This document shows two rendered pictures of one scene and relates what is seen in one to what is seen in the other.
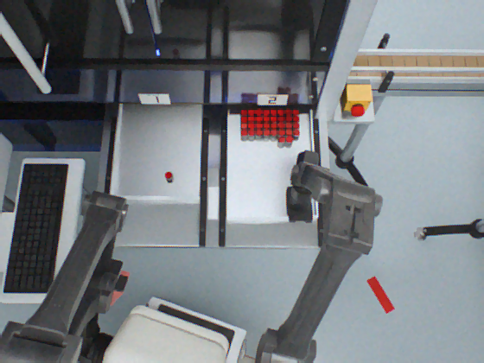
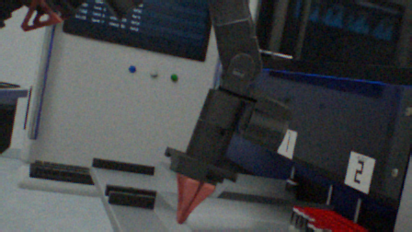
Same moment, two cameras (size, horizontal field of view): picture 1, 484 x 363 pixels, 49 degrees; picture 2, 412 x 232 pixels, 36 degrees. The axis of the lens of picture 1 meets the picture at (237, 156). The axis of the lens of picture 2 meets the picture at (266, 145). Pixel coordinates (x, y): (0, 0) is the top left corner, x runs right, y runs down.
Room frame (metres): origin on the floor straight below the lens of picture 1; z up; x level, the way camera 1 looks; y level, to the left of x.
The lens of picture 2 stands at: (0.15, -1.05, 1.13)
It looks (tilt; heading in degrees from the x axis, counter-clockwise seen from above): 5 degrees down; 68
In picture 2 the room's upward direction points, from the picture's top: 11 degrees clockwise
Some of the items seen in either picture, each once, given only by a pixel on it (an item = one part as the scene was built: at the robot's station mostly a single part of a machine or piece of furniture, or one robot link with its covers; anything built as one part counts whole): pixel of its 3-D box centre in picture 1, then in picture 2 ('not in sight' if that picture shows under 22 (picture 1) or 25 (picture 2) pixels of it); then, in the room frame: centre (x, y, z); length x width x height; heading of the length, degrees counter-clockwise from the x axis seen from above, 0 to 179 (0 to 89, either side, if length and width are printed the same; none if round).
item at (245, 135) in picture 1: (270, 135); (314, 230); (0.65, -0.10, 0.90); 0.18 x 0.02 x 0.05; 90
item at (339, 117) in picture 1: (352, 102); not in sight; (0.78, -0.37, 0.87); 0.14 x 0.13 x 0.02; 0
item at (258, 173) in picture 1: (270, 162); (268, 230); (0.56, -0.10, 0.90); 0.34 x 0.26 x 0.04; 0
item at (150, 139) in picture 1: (158, 143); (239, 190); (0.63, 0.24, 0.90); 0.34 x 0.26 x 0.04; 0
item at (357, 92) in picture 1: (356, 95); not in sight; (0.74, -0.35, 0.99); 0.08 x 0.07 x 0.07; 0
